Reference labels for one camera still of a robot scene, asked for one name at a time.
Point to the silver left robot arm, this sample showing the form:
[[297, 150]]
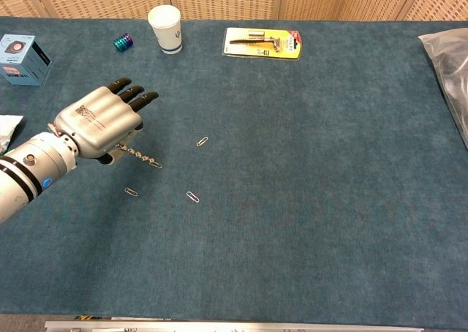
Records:
[[33, 167]]

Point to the grey plastic bag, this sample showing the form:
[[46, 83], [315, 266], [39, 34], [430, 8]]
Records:
[[451, 76]]

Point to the iridescent stacked metal rings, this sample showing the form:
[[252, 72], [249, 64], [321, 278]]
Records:
[[123, 42]]

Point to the light blue product box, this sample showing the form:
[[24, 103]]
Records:
[[22, 61]]

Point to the white snack bag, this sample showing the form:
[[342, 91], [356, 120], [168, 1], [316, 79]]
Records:
[[7, 131]]

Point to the white paper cup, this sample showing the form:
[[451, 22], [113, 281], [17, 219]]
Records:
[[166, 28]]

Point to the teal table cloth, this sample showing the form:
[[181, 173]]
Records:
[[274, 200]]

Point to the yellow razor blister pack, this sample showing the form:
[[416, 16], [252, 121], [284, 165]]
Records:
[[261, 43]]

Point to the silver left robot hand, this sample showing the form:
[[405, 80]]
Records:
[[98, 121]]

